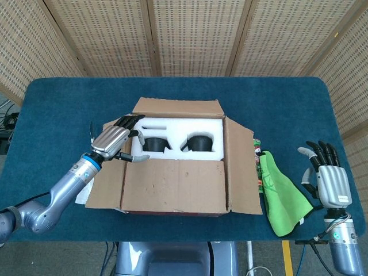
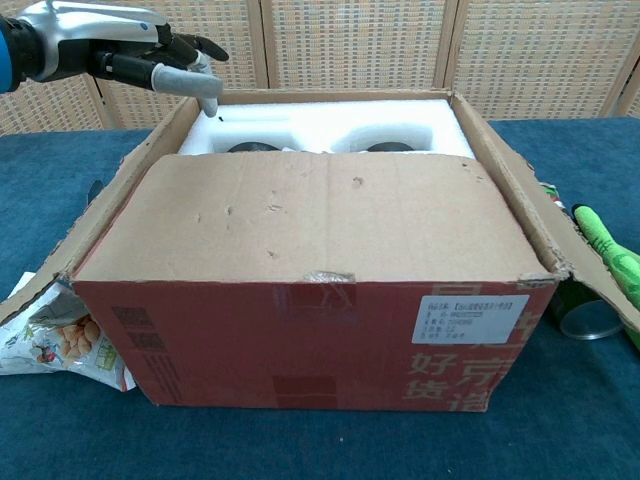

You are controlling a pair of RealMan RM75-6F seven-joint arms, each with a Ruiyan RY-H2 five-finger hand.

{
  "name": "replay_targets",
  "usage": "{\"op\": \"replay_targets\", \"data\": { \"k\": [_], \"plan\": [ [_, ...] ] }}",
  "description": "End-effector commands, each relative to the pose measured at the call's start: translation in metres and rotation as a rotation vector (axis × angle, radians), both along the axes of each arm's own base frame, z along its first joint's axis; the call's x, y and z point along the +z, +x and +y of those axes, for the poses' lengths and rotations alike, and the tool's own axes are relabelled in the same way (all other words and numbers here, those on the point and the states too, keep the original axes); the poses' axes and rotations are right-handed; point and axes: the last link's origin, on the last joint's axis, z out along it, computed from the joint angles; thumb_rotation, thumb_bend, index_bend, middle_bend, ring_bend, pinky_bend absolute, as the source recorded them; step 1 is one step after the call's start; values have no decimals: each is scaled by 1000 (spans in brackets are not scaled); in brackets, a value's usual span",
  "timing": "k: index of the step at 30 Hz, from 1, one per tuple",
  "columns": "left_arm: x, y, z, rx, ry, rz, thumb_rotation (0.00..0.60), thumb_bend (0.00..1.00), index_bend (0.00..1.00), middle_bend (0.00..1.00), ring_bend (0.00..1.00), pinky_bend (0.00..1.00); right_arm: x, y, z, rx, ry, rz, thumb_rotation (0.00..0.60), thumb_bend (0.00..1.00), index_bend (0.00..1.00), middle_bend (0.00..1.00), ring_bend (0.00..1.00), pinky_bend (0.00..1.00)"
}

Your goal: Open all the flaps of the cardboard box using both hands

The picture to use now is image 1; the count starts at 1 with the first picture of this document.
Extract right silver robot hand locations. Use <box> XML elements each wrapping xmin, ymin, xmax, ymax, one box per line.
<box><xmin>297</xmin><ymin>140</ymin><xmax>353</xmax><ymax>208</ymax></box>

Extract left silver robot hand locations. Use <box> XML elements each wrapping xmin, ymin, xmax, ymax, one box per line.
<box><xmin>89</xmin><ymin>114</ymin><xmax>150</xmax><ymax>163</ymax></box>

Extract red cardboard box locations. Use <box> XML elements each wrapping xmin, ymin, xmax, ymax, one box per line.
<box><xmin>85</xmin><ymin>97</ymin><xmax>263</xmax><ymax>217</ymax></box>

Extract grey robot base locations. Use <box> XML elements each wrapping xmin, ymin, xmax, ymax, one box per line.
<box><xmin>114</xmin><ymin>241</ymin><xmax>239</xmax><ymax>276</ymax></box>

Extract white snack bag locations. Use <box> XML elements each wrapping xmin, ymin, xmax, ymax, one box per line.
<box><xmin>75</xmin><ymin>183</ymin><xmax>93</xmax><ymax>205</ymax></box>

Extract white foam insert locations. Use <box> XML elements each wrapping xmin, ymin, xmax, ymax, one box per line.
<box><xmin>131</xmin><ymin>116</ymin><xmax>225</xmax><ymax>162</ymax></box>

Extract green chips can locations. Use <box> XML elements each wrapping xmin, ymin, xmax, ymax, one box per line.
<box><xmin>252</xmin><ymin>137</ymin><xmax>267</xmax><ymax>196</ymax></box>

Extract black teapot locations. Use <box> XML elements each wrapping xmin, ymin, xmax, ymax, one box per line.
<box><xmin>180</xmin><ymin>132</ymin><xmax>215</xmax><ymax>152</ymax></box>

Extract white table leg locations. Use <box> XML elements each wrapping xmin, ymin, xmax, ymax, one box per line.
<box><xmin>247</xmin><ymin>240</ymin><xmax>254</xmax><ymax>276</ymax></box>

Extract woven wooden folding screen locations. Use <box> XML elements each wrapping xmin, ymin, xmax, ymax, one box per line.
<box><xmin>0</xmin><ymin>0</ymin><xmax>368</xmax><ymax>208</ymax></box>

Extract black pitcher with handle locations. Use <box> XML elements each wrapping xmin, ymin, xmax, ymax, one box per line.
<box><xmin>143</xmin><ymin>137</ymin><xmax>173</xmax><ymax>152</ymax></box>

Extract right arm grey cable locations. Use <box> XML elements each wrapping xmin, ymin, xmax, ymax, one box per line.
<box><xmin>295</xmin><ymin>214</ymin><xmax>351</xmax><ymax>247</ymax></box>

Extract blue floor cable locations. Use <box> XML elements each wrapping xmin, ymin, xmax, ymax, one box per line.
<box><xmin>298</xmin><ymin>244</ymin><xmax>307</xmax><ymax>276</ymax></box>

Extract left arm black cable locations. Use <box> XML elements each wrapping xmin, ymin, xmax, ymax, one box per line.
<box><xmin>0</xmin><ymin>191</ymin><xmax>53</xmax><ymax>215</ymax></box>

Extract black floor cables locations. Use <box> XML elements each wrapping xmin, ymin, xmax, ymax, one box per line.
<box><xmin>0</xmin><ymin>97</ymin><xmax>20</xmax><ymax>150</ymax></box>

